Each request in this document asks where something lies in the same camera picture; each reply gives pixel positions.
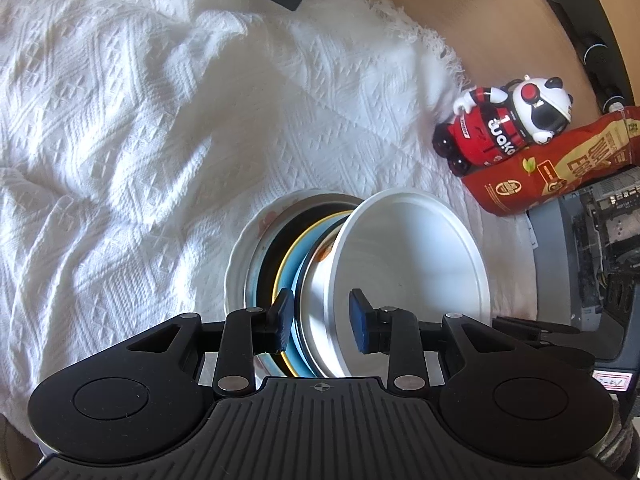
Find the white knitted tablecloth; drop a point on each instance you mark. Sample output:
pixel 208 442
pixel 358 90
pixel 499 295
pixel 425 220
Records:
pixel 150 160

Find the white bowl with orange print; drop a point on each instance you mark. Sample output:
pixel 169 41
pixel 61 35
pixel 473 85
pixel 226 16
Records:
pixel 326 252

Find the yellow bowl with white inside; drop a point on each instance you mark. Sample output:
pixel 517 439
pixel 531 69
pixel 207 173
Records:
pixel 281 270

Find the white plate with floral print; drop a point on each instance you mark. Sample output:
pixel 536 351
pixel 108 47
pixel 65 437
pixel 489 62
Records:
pixel 240 265

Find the stainless steel bowl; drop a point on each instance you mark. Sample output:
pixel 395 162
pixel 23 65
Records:
pixel 265 270

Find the black stand with round knobs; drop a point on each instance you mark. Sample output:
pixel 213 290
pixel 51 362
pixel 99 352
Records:
pixel 590 25

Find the grey computer case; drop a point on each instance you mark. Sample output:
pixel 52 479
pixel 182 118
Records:
pixel 565 260

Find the red snack bag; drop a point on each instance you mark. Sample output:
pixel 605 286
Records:
pixel 555 170

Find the white paper bowl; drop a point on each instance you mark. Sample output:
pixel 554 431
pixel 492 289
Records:
pixel 410 260

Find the blue bowl with black rim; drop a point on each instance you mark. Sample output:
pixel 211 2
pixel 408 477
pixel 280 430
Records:
pixel 295 282

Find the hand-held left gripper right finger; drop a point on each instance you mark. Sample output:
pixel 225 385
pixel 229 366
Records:
pixel 358 321

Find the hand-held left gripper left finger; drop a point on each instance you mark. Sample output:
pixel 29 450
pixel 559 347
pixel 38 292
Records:
pixel 282 320

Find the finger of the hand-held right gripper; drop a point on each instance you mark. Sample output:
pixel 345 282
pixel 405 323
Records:
pixel 530 332

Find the panda toy figure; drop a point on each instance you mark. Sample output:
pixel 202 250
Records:
pixel 492 125

